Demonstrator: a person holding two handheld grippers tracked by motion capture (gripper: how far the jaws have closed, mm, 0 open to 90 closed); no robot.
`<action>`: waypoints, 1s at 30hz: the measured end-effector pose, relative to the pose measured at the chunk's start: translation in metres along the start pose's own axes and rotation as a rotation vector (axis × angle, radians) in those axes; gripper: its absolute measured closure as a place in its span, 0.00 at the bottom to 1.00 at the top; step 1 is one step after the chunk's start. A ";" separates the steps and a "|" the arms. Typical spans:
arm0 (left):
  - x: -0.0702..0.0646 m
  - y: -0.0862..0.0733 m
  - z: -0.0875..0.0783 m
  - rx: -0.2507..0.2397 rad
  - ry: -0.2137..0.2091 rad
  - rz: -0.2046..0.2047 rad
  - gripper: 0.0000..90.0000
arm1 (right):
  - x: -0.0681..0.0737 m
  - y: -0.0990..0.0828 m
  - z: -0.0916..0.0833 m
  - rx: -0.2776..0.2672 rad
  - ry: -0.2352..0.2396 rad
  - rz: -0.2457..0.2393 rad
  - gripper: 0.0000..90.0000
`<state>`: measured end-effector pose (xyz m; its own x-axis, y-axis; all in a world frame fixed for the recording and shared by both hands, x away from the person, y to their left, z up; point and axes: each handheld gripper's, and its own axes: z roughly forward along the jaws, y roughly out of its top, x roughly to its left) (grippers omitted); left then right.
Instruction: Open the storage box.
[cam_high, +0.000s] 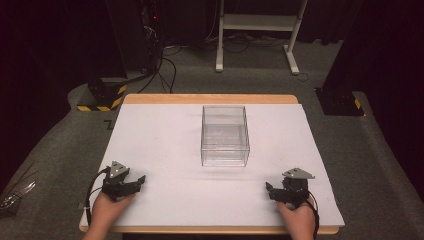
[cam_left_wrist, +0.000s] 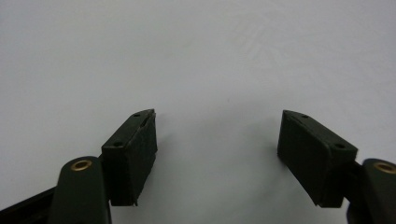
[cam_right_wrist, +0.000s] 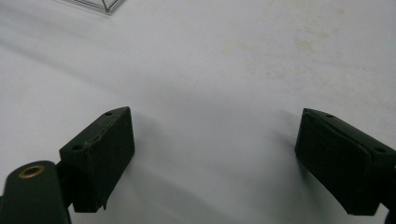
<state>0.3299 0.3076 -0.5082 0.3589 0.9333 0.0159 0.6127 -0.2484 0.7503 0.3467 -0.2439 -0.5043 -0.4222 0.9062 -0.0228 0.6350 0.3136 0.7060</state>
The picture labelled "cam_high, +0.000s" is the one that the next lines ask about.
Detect white metal stand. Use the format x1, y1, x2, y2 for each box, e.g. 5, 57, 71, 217
215, 0, 310, 76

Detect dark curtain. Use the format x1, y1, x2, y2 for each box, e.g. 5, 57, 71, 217
321, 0, 424, 201
0, 0, 128, 194

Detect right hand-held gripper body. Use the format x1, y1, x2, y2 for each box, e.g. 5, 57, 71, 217
279, 167, 316, 210

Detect clear plastic box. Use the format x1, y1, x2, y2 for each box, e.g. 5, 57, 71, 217
200, 104, 251, 168

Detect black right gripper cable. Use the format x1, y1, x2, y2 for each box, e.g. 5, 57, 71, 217
305, 191, 321, 240

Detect black equipment tower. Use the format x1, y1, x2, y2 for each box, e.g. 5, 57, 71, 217
105, 0, 163, 73

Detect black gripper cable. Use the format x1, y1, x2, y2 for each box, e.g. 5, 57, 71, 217
84, 167, 111, 226
305, 191, 321, 240

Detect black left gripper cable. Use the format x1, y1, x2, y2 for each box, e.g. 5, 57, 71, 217
84, 167, 111, 226

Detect black floor cables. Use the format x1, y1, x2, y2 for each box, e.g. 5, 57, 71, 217
137, 44, 183, 95

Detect white table mat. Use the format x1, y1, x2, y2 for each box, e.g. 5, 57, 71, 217
79, 103, 346, 229

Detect person's left hand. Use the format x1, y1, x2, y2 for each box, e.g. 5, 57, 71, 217
91, 191, 137, 232

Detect shiny metal stand legs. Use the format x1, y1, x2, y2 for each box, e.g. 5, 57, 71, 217
0, 179, 37, 216

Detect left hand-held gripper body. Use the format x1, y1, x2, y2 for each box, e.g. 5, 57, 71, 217
101, 160, 132, 202

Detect black yellow striped stand base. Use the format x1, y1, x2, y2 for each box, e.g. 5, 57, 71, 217
76, 77, 129, 113

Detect person's right hand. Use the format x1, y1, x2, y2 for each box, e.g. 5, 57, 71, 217
275, 195, 317, 234

